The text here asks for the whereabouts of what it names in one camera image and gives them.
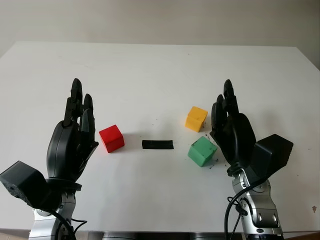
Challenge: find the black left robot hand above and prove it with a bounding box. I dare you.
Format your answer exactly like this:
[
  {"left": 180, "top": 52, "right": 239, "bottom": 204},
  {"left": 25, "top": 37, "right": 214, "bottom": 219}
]
[{"left": 46, "top": 78, "right": 100, "bottom": 191}]

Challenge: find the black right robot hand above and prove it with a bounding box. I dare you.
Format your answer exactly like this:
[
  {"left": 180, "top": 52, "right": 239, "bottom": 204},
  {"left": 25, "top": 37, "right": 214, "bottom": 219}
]
[{"left": 209, "top": 79, "right": 258, "bottom": 176}]

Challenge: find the green cube block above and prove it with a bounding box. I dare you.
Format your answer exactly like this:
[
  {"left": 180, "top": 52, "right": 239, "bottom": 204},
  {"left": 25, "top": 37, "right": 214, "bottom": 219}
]
[{"left": 187, "top": 136, "right": 218, "bottom": 168}]

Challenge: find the yellow cube block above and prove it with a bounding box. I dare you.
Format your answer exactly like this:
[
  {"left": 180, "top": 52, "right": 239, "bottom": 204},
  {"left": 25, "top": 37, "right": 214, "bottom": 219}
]
[{"left": 185, "top": 106, "right": 209, "bottom": 133}]

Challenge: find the red cube block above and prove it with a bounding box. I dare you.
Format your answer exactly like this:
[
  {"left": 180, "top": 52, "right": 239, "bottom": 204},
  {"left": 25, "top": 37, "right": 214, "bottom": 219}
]
[{"left": 98, "top": 124, "right": 125, "bottom": 154}]

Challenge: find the black tape strip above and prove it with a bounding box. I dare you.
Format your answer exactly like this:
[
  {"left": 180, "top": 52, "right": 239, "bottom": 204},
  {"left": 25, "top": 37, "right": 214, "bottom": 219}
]
[{"left": 141, "top": 139, "right": 175, "bottom": 151}]

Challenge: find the dark robot torso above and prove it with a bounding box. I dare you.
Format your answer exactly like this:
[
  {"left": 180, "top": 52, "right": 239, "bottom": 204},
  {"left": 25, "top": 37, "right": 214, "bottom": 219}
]
[{"left": 101, "top": 232, "right": 245, "bottom": 240}]

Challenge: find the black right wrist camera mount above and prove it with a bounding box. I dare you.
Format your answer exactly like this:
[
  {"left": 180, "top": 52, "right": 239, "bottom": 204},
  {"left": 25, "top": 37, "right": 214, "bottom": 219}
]
[{"left": 246, "top": 134, "right": 294, "bottom": 185}]

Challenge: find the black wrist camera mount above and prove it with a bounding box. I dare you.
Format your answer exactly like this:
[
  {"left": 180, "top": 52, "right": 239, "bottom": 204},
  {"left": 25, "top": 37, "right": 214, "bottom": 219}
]
[
  {"left": 0, "top": 160, "right": 55, "bottom": 211},
  {"left": 246, "top": 134, "right": 294, "bottom": 185}
]

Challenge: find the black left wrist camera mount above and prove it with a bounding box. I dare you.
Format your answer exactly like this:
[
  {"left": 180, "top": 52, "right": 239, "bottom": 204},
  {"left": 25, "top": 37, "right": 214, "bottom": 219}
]
[{"left": 0, "top": 160, "right": 55, "bottom": 211}]

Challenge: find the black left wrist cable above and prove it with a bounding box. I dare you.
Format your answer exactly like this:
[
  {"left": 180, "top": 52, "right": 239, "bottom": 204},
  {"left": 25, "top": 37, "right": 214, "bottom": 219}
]
[{"left": 44, "top": 208, "right": 88, "bottom": 240}]

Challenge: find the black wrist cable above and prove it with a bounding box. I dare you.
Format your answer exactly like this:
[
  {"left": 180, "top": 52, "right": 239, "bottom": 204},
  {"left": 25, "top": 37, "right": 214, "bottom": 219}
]
[
  {"left": 44, "top": 208, "right": 88, "bottom": 240},
  {"left": 224, "top": 176, "right": 270, "bottom": 240}
]

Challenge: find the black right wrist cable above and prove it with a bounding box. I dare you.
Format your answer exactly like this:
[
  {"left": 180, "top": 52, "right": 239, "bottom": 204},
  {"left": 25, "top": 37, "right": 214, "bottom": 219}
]
[{"left": 224, "top": 176, "right": 270, "bottom": 240}]

